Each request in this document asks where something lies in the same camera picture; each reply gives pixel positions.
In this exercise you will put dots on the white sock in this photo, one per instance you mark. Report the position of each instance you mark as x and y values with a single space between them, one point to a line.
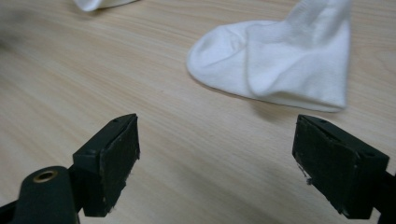
93 3
280 62

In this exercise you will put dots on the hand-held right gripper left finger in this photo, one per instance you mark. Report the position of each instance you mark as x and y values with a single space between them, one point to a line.
106 168

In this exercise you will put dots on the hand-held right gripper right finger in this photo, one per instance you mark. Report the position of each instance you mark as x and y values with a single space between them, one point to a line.
336 168

